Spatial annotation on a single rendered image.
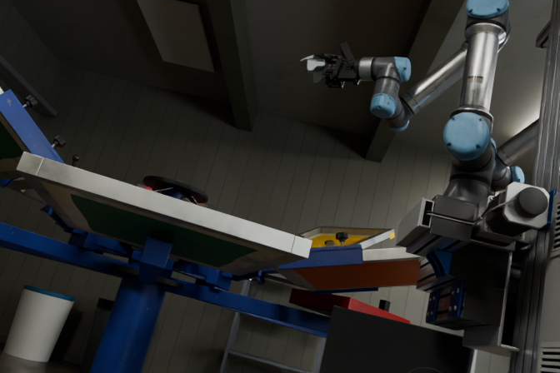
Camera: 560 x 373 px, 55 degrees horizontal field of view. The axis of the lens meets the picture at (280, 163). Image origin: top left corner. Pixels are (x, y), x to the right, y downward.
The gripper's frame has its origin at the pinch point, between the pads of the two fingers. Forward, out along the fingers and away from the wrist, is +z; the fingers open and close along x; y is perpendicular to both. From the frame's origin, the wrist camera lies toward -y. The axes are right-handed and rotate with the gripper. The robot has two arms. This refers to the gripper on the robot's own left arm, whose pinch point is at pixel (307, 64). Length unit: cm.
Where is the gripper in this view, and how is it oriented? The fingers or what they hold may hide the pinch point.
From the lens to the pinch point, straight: 188.1
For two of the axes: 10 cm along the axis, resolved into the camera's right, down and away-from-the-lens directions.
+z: -8.8, -0.8, 4.7
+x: 3.7, 5.1, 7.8
